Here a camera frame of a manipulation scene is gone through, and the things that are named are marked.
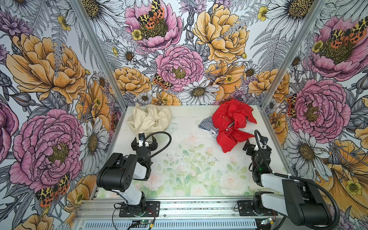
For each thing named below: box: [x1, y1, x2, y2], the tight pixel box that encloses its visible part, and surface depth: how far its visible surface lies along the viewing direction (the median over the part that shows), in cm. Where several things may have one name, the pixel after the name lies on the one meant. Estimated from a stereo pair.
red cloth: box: [212, 99, 258, 153], surface depth 101 cm
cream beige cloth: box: [126, 103, 173, 136], surface depth 107 cm
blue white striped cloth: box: [197, 115, 220, 137], surface depth 110 cm
